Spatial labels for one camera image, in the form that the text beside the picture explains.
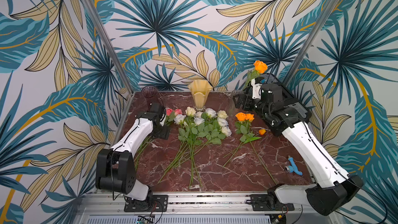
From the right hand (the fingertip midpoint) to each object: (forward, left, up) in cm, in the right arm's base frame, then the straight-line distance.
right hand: (241, 97), depth 73 cm
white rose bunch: (+1, +21, -28) cm, 35 cm away
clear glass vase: (+12, -2, -26) cm, 29 cm away
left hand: (-6, +42, -23) cm, 49 cm away
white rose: (+7, +33, -27) cm, 43 cm away
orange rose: (+1, -7, -31) cm, 32 cm away
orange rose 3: (+19, -14, +2) cm, 24 cm away
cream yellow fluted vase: (+23, +18, -17) cm, 34 cm away
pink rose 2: (+15, +34, -28) cm, 47 cm away
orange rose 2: (-4, -12, -32) cm, 34 cm away
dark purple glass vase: (+15, +48, -12) cm, 52 cm away
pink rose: (+12, +39, -30) cm, 51 cm away
